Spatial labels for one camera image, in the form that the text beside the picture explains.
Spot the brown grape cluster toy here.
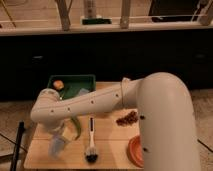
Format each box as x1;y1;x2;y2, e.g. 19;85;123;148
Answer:
116;111;138;126

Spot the black rod left of table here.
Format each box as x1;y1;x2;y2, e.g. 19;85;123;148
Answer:
10;122;25;171

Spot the black white dish brush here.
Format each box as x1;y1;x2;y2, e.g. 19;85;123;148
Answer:
85;118;98;163

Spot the orange fruit toy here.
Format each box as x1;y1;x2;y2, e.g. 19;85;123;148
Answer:
53;80;64;90

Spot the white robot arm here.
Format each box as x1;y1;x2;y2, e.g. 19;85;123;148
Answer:
31;72;201;171

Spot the light blue towel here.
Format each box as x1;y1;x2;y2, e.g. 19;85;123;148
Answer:
76;88;90;96

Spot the green plastic bin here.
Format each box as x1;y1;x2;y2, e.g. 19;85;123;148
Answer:
47;74;96;100

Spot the clear plastic cup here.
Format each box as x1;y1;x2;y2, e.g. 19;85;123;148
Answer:
49;134;68;157

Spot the orange plastic bowl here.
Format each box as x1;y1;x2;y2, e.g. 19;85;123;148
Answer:
127;135;144;168

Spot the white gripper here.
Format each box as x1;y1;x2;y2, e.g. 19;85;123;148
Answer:
43;121;65;134

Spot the wooden table board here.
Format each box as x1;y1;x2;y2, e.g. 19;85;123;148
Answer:
24;83;139;171

